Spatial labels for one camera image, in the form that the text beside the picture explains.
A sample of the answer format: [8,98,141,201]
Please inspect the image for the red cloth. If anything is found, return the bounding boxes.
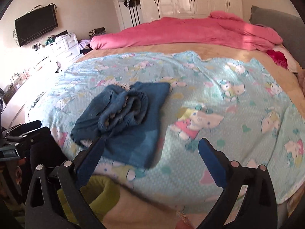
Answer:
[266,49,289,66]

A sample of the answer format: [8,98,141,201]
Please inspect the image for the white door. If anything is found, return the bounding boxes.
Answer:
[111,0,144,30]

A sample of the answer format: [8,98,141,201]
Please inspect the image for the blue pants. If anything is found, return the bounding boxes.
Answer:
[70,81,171,170]

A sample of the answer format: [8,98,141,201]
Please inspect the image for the white drawer chest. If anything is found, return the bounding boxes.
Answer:
[46,33,81,71]

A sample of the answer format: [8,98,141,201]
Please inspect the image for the yellow-green cushion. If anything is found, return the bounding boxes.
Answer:
[57,175,121,221]

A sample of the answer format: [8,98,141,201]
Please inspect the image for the black television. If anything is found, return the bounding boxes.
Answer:
[14,5,59,47]

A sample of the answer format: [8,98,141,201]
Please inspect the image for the pink duvet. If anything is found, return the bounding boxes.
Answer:
[89,11,284,52]

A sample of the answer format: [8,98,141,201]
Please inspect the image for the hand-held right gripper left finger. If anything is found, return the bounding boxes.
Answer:
[25,137,106,229]

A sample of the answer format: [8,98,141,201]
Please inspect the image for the light blue printed blanket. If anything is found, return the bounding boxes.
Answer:
[25,50,305,214]

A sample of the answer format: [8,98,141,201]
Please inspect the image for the white desk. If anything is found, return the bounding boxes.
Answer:
[0,52,58,124]

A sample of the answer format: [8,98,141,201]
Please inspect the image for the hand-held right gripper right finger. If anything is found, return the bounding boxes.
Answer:
[198,138,278,229]

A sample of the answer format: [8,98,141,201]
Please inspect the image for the pile of purple dark clothes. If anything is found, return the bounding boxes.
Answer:
[79,39,92,55]

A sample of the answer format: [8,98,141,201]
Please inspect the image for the group of small bottles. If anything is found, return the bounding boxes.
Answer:
[10,70,31,86]

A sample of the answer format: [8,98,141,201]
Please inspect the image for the grey headboard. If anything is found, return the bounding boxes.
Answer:
[249,5,305,74]

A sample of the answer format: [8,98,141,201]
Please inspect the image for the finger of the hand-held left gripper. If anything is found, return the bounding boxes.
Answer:
[3,120,43,136]
[17,126,51,146]

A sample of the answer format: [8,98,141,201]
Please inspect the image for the bed with tan sheet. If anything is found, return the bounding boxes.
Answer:
[24,42,305,229]

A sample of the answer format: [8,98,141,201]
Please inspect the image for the brown folded clothes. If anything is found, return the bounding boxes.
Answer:
[89,27,106,37]

